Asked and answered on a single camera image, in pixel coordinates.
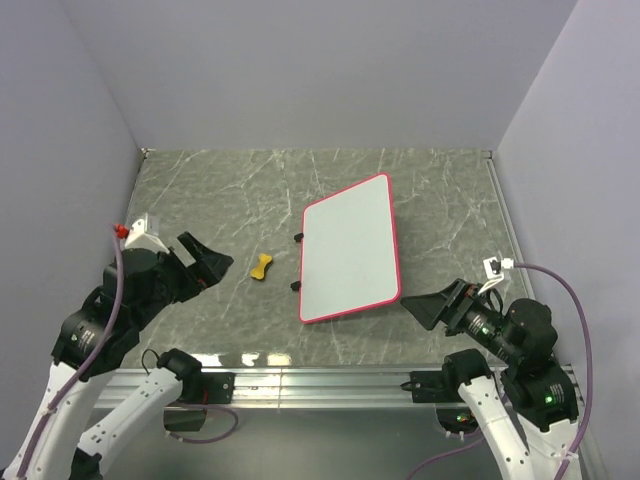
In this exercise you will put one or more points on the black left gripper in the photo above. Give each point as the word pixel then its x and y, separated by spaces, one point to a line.
pixel 208 269

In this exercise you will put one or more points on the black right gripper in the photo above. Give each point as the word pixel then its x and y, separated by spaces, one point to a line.
pixel 456 299

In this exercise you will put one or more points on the yellow black bone eraser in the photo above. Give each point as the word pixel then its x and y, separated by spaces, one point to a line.
pixel 259 271

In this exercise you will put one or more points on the pink framed whiteboard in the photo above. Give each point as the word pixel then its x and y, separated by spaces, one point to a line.
pixel 349 252

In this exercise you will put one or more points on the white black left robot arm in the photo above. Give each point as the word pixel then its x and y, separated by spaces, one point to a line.
pixel 90 348

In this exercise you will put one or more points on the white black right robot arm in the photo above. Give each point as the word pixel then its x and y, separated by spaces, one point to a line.
pixel 517 396

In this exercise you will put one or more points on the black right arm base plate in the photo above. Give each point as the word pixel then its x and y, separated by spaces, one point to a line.
pixel 434 386

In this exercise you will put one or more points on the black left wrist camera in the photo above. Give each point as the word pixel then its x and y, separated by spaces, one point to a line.
pixel 144 234

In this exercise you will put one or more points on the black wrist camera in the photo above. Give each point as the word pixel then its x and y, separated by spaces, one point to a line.
pixel 144 234
pixel 528 334

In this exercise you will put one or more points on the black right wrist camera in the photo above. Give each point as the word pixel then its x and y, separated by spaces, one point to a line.
pixel 528 334

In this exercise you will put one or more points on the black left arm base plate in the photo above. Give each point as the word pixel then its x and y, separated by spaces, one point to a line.
pixel 208 388

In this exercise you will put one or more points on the aluminium mounting rail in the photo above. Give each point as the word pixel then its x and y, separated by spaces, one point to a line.
pixel 324 388

